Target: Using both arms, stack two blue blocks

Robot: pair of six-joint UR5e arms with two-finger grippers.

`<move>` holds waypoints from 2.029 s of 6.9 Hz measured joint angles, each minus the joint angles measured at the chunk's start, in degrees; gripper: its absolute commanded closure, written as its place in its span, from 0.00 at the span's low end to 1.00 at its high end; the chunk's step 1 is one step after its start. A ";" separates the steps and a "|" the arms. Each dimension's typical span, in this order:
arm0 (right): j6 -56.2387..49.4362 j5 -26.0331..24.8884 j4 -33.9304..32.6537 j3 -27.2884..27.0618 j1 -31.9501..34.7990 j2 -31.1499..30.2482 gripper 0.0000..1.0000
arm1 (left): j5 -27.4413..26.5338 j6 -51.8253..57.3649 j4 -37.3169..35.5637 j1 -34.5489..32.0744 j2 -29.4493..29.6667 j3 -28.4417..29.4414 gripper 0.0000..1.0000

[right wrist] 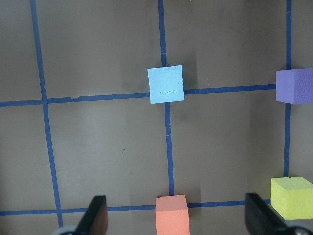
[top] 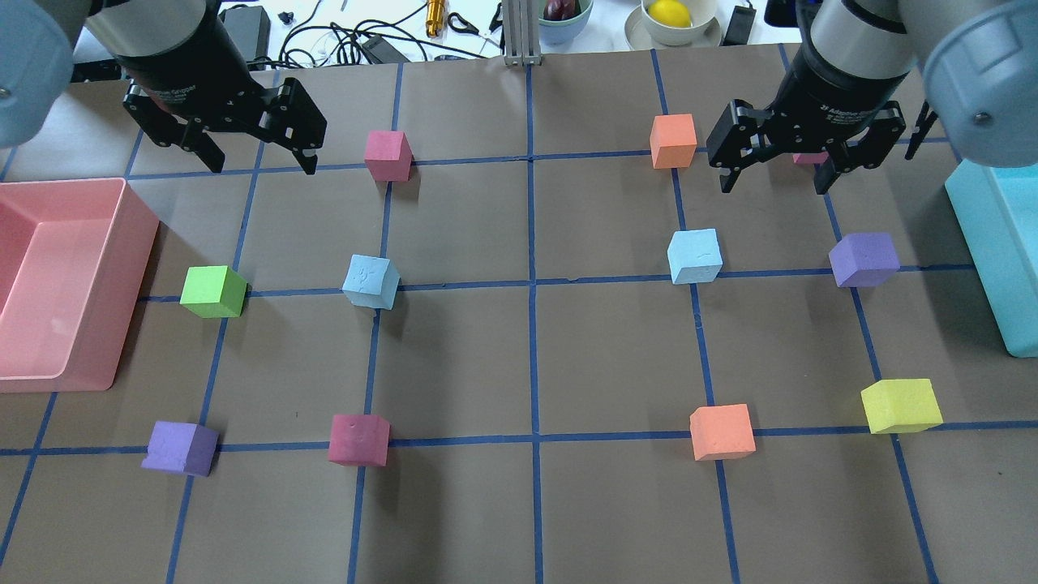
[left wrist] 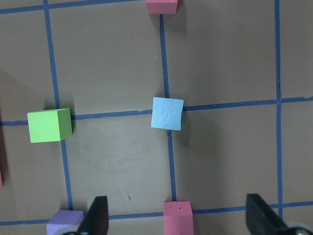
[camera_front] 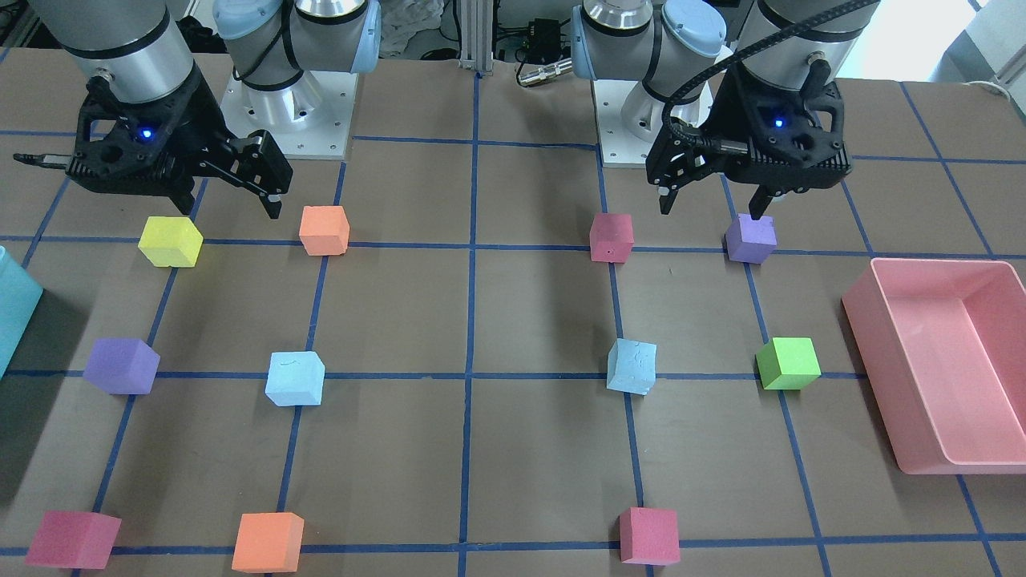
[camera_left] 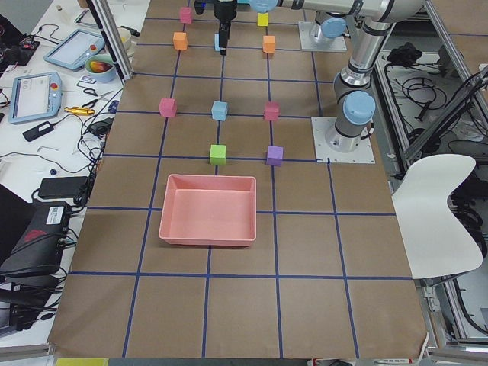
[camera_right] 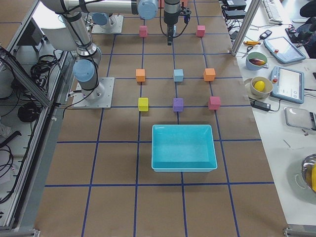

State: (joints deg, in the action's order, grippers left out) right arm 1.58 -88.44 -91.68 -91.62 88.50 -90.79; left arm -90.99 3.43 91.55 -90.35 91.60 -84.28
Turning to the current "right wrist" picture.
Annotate orange foam block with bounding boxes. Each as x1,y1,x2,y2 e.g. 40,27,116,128
155,195,190,235

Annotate purple foam block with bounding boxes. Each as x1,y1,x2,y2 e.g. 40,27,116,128
276,68,313,105

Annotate yellow foam block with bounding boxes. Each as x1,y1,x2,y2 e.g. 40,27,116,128
270,177,313,220

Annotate light blue foam block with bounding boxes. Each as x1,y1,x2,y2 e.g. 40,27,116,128
147,65,185,104

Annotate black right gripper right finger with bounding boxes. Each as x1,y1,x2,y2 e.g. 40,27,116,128
245,193,286,235

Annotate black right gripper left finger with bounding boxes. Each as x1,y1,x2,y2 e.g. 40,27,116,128
75,195,108,235

